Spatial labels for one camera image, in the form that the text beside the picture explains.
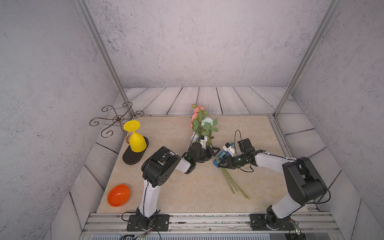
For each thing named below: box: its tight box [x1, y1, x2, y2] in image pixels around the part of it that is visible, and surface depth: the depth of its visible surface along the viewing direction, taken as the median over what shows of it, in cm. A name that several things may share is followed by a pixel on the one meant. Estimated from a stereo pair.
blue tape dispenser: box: [213, 150, 231, 168], surface depth 93 cm
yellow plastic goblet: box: [123, 120, 147, 153], surface depth 75 cm
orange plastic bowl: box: [107, 184, 131, 207], surface depth 80 cm
